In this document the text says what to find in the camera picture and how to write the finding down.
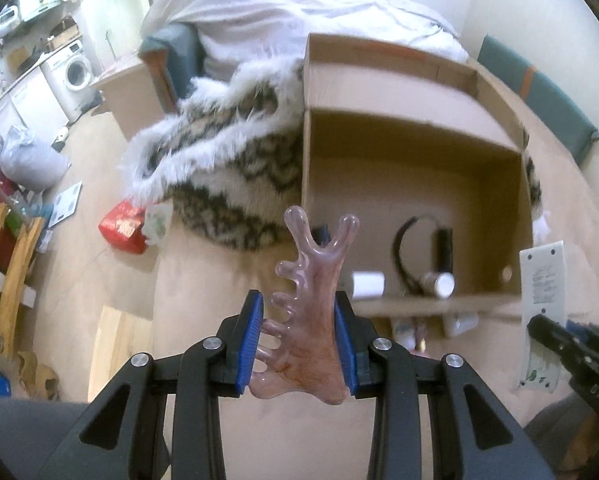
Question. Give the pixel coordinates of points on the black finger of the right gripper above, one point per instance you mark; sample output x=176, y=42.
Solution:
x=577, y=346

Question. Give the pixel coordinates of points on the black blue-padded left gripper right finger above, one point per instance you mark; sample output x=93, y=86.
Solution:
x=473, y=435

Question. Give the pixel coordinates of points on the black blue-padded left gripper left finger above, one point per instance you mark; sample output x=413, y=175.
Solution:
x=120, y=435

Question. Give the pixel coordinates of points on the white remote control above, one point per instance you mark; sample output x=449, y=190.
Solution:
x=543, y=271

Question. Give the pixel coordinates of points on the white bottle red label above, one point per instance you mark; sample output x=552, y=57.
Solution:
x=456, y=324

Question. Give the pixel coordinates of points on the white round cap bottle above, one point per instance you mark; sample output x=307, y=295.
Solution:
x=440, y=285

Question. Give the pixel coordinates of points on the black cable device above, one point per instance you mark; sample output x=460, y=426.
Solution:
x=436, y=252

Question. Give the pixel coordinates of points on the white pill bottle blue label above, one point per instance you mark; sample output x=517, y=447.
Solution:
x=405, y=332

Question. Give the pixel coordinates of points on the black lighter with red print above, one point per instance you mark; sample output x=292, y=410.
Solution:
x=321, y=235

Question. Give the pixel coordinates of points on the pink patterned lip balm tube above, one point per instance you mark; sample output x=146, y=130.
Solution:
x=420, y=337

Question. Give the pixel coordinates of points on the grey chair seat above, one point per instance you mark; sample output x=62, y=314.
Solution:
x=30, y=430

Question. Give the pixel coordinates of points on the red package on floor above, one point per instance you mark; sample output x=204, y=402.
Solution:
x=122, y=226

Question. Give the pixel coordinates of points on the brown cardboard box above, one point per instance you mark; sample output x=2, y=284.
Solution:
x=392, y=132

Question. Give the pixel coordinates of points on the teal cushion orange stripe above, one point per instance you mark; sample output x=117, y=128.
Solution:
x=545, y=98

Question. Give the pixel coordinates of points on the leopard print fluffy blanket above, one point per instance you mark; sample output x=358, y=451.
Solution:
x=229, y=156

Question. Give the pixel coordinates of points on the grey plastic bag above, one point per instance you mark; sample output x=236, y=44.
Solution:
x=31, y=162

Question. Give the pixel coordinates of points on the white washing machine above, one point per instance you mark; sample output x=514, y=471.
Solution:
x=69, y=74

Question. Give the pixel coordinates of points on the white striped bedding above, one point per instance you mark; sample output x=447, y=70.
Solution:
x=235, y=31

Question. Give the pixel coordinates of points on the wooden rocking frame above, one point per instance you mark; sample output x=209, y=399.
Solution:
x=12, y=290

